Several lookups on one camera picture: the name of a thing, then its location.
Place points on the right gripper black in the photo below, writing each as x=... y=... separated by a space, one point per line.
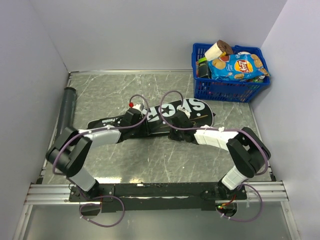
x=172 y=136

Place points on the blue chips bag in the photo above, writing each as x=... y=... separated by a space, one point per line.
x=237 y=67

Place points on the black green box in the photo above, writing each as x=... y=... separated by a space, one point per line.
x=202 y=68

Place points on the cream brown snack package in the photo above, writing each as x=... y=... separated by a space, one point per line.
x=217 y=49

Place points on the blue plastic basket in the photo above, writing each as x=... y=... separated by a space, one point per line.
x=221 y=90

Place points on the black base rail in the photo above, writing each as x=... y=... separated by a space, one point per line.
x=114 y=197

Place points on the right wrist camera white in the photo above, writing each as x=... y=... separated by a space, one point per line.
x=187 y=113

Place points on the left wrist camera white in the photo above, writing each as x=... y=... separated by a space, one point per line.
x=138 y=106

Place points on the black shuttlecock tube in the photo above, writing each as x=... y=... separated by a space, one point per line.
x=67 y=110

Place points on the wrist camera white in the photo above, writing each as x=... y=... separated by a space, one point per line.
x=187 y=113
x=138 y=106

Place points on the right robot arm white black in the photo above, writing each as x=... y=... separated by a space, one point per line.
x=247 y=151

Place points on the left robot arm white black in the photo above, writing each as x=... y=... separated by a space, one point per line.
x=69 y=152

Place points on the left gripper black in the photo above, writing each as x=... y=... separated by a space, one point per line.
x=144 y=130

